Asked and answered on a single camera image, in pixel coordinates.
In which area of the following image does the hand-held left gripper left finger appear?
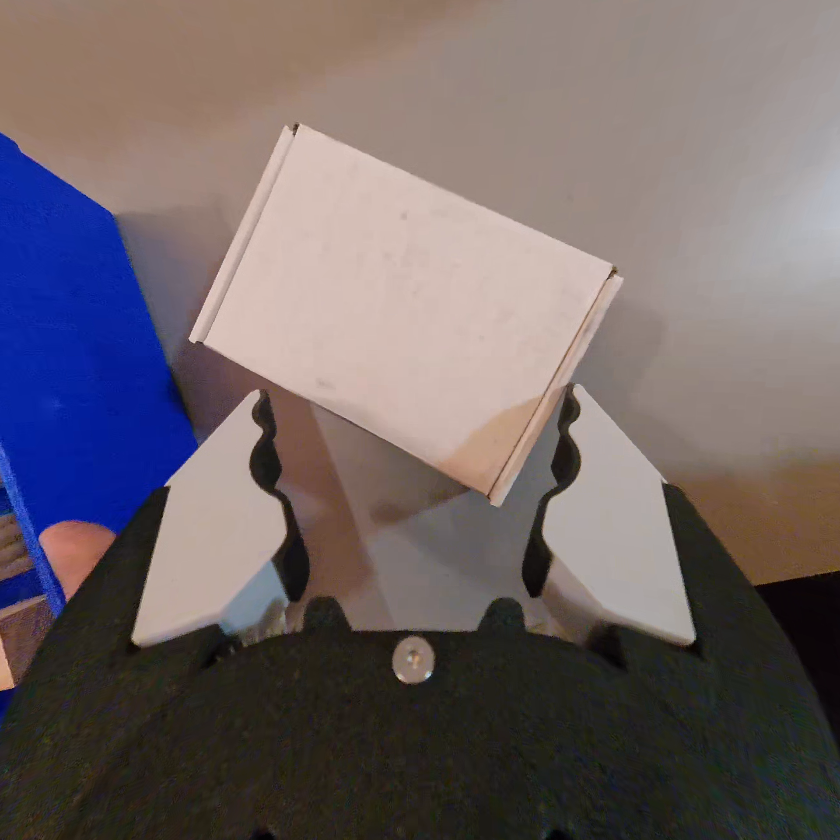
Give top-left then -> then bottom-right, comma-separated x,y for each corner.
131,388 -> 311,648

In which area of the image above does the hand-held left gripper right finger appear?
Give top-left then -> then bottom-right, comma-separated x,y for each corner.
521,382 -> 697,648

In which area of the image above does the blue plastic bin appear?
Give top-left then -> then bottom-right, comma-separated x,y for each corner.
0,131 -> 201,721

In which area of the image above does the white cardboard mailer box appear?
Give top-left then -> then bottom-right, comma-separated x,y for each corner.
189,122 -> 624,508

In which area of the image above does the grey desk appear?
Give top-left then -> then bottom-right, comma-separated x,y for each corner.
0,0 -> 840,632

